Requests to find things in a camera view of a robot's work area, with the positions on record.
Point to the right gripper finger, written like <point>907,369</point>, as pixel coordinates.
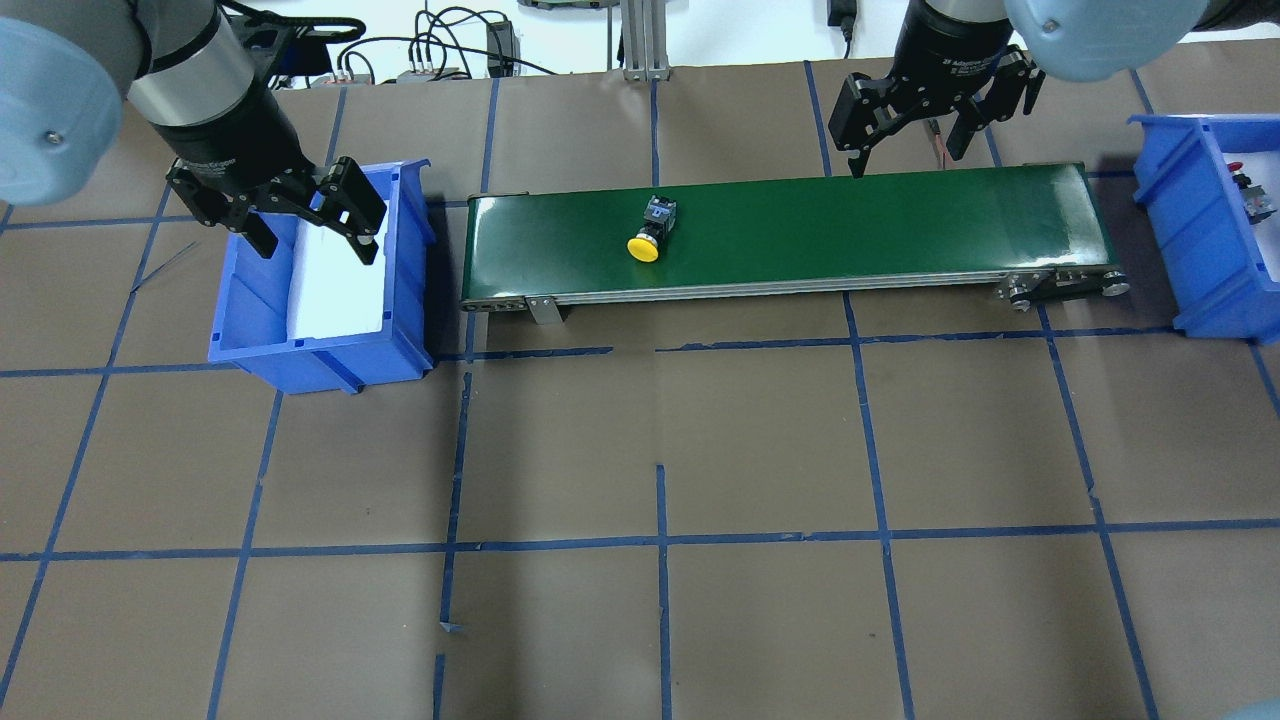
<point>867,110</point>
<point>1017,78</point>

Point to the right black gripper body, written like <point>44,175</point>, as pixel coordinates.
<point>946,52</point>

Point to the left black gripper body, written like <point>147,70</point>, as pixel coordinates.
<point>232,138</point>

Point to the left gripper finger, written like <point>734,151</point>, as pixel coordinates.
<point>234,210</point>
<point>342,198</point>

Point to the yellow push button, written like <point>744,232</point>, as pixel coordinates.
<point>658,222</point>

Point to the red mushroom push button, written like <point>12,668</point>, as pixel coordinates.
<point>1257,204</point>

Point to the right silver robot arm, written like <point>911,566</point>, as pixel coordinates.
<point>1090,41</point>

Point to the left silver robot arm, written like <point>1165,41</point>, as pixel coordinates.
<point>68,68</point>

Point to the white foam pad left bin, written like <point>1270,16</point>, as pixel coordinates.
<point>332,294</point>

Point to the white foam pad bin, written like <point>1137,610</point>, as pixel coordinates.
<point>1256,174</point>
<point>332,294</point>

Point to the left blue plastic bin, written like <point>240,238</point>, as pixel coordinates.
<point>248,326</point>

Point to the blue plastic bin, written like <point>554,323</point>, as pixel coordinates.
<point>1222,267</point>
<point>248,326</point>

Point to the green conveyor belt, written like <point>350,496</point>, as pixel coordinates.
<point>1034,234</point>

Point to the black power supply brick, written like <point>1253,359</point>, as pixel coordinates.
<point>501,49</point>

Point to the white foam pad right bin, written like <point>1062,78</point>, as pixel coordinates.
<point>1256,174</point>

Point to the right blue plastic bin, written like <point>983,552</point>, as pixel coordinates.
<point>1222,267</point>

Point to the aluminium frame post left side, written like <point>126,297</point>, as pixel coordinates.
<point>644,41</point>

